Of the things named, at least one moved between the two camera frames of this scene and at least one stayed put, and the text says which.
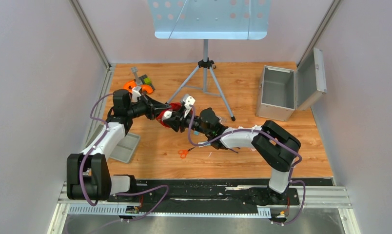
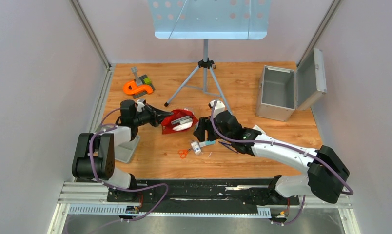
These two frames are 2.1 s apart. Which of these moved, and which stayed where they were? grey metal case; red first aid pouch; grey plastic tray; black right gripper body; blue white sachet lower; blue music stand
Moved: black right gripper body; red first aid pouch
Stayed: blue music stand; grey metal case; blue white sachet lower; grey plastic tray
